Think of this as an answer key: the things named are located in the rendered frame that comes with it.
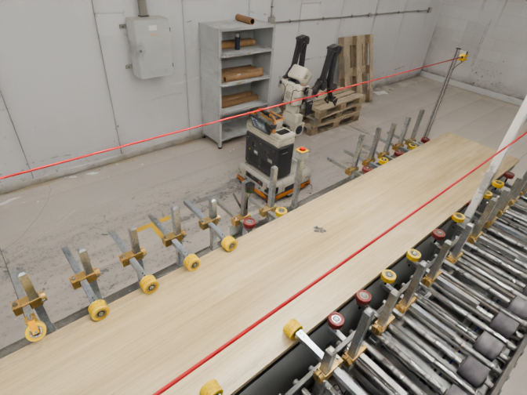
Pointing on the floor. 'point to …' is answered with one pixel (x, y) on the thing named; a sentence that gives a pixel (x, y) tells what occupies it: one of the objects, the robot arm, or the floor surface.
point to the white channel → (495, 165)
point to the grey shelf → (210, 93)
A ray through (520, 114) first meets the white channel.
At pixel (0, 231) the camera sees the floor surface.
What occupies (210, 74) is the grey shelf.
